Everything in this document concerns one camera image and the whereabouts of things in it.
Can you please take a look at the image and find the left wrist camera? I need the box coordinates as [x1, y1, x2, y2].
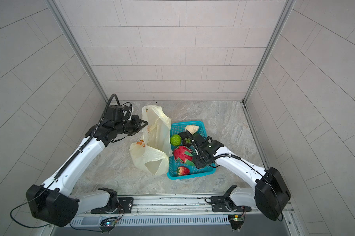
[105, 105, 132, 122]

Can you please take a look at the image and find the red apple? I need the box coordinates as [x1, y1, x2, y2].
[177, 166, 190, 176]

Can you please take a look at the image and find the right green circuit board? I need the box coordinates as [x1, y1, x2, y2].
[228, 214, 245, 230]

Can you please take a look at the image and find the left green circuit board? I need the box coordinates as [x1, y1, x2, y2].
[99, 217, 118, 233]

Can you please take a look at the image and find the cream printed plastic bag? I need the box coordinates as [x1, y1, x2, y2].
[129, 105, 172, 176]

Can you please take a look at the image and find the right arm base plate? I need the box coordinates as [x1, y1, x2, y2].
[205, 196, 252, 212]

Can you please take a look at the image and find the teal plastic basket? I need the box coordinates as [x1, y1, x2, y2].
[167, 121, 216, 180]

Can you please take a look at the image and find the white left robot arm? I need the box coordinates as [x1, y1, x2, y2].
[26, 94, 148, 227]

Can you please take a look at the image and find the bright green custard apple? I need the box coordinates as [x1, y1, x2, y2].
[170, 134, 182, 147]

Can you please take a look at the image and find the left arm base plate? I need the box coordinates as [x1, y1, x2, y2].
[91, 197, 134, 214]

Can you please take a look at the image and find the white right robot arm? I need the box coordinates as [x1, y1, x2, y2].
[185, 130, 291, 221]

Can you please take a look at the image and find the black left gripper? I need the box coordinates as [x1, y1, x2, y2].
[114, 115, 150, 136]

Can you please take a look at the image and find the pink dragon fruit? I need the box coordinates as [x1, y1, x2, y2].
[173, 146, 195, 166]

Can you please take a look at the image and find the aluminium mounting rail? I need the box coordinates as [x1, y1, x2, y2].
[47, 193, 295, 219]

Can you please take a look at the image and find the dark mangosteen green cap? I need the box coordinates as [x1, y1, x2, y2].
[182, 138, 192, 148]

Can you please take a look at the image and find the green circuit board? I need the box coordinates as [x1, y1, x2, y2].
[99, 217, 118, 233]
[228, 214, 245, 230]

